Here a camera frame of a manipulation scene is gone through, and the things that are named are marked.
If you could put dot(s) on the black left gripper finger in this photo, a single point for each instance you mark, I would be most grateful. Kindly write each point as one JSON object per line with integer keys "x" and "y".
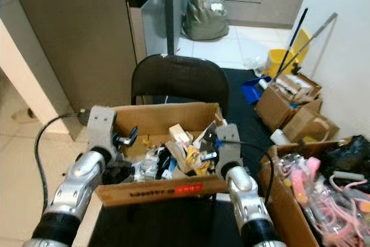
{"x": 126, "y": 137}

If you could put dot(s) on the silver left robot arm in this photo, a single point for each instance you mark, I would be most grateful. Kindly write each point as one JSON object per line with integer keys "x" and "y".
{"x": 72, "y": 195}

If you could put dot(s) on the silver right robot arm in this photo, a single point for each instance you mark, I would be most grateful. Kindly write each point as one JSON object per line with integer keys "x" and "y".
{"x": 248, "y": 201}

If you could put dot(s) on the printed cardboard rubbish box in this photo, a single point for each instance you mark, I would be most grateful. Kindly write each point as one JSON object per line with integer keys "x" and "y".
{"x": 150, "y": 192}

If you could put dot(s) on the grey-green rubbish bag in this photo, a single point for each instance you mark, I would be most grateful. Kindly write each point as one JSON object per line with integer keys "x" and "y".
{"x": 205, "y": 18}

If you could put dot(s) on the yellow wrapper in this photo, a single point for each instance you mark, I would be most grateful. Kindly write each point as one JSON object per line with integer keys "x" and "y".
{"x": 196, "y": 160}

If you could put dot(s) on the small beige carton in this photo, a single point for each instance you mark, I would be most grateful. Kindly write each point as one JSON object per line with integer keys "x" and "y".
{"x": 179, "y": 133}

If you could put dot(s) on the white cup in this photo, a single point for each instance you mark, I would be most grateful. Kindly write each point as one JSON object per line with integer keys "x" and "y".
{"x": 279, "y": 137}

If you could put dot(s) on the cardboard box holding paper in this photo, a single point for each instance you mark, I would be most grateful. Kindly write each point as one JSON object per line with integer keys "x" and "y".
{"x": 272, "y": 108}

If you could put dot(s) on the blue dustpan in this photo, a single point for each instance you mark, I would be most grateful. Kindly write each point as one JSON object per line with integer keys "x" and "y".
{"x": 254, "y": 89}

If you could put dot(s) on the black chair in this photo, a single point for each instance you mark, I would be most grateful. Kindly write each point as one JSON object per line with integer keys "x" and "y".
{"x": 179, "y": 79}

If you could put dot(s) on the cardboard box holding pink plastic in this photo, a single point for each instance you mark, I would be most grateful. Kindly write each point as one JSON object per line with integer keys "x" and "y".
{"x": 277, "y": 201}

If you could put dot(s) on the small open cardboard box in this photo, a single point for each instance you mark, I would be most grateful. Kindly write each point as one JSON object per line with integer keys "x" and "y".
{"x": 309, "y": 125}

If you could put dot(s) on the beige slipper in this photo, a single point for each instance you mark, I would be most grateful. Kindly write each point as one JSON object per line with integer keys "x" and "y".
{"x": 26, "y": 115}

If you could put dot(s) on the brown wooden cabinet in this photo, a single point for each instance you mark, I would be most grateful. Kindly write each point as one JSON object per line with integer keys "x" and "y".
{"x": 75, "y": 39}

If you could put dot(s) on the yellow mop bucket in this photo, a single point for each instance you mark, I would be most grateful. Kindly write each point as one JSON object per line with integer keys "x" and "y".
{"x": 280, "y": 62}

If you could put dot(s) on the black plastic bag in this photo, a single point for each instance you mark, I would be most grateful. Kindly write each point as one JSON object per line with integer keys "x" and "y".
{"x": 350, "y": 154}

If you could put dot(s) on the pink plastic hanger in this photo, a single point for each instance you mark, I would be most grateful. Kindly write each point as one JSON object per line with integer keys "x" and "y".
{"x": 344, "y": 195}

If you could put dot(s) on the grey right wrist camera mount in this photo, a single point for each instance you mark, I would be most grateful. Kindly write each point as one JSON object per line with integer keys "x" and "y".
{"x": 229, "y": 148}

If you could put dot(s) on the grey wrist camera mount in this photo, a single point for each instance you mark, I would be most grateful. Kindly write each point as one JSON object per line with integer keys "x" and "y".
{"x": 229, "y": 148}
{"x": 101, "y": 128}

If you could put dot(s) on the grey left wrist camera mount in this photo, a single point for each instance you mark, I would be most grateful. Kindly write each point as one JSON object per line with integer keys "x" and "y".
{"x": 101, "y": 128}

